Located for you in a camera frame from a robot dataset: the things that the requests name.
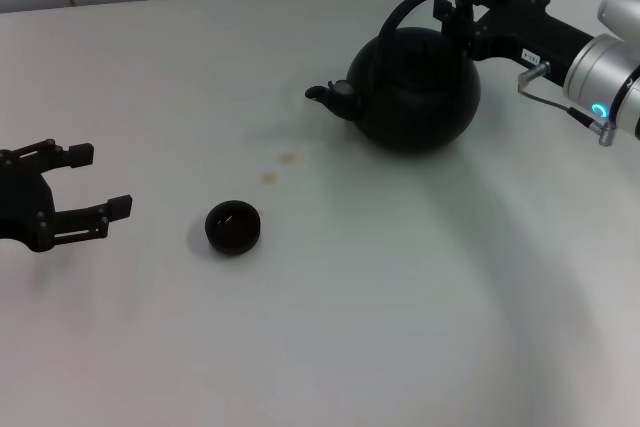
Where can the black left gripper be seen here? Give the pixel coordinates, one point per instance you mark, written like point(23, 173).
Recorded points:
point(25, 202)

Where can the small black teacup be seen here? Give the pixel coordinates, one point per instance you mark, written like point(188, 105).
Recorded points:
point(235, 245)

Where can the black round teapot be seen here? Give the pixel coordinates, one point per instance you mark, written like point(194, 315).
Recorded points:
point(415, 107)

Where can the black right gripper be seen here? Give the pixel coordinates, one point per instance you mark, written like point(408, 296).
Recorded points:
point(530, 29)

